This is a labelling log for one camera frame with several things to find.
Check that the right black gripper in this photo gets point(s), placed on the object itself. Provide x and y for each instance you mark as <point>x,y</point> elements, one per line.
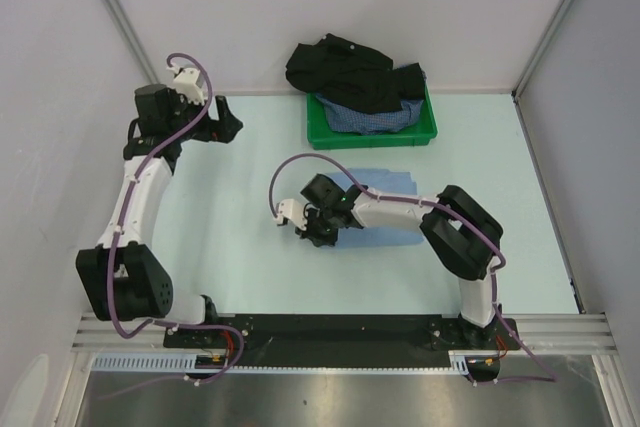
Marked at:
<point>310,235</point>

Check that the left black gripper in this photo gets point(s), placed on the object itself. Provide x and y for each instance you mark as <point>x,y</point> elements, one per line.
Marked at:
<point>222,130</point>

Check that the light blue long sleeve shirt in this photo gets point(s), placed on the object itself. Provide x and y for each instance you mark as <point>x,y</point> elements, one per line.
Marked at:
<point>391,182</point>

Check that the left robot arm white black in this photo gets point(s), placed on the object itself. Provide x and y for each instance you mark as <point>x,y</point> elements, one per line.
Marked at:
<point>121,276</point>

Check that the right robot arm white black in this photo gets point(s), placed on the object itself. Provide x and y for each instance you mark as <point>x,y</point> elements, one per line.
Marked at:
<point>463,235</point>

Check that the black long sleeve shirt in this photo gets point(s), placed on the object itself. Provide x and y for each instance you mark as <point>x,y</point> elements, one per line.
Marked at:
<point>354,76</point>

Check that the dark blue checked shirt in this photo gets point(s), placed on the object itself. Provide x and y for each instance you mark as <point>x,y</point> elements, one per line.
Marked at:
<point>342,119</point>

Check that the green plastic bin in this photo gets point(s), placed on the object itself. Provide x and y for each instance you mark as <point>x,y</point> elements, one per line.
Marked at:
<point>321,137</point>

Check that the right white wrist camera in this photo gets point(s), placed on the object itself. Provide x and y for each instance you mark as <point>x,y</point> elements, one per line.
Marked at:
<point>291,211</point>

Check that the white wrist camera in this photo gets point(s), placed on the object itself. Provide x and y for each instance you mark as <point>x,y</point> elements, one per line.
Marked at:
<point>189,83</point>
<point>291,211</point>

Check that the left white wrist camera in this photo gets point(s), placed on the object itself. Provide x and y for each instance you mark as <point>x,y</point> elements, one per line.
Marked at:
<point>189,83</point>

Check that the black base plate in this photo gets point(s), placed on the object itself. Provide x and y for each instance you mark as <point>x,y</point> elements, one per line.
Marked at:
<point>359,341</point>

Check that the left aluminium corner post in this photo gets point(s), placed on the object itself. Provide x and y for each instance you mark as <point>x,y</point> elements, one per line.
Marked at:
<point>131,40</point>

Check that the aluminium corner post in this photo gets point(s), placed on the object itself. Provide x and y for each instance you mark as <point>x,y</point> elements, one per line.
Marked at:
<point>549,33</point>
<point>131,40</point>

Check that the white slotted cable duct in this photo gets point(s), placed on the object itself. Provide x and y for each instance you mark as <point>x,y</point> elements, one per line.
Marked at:
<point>142,362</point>

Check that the right aluminium corner post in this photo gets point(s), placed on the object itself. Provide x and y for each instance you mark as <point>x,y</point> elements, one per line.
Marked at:
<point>549,33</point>

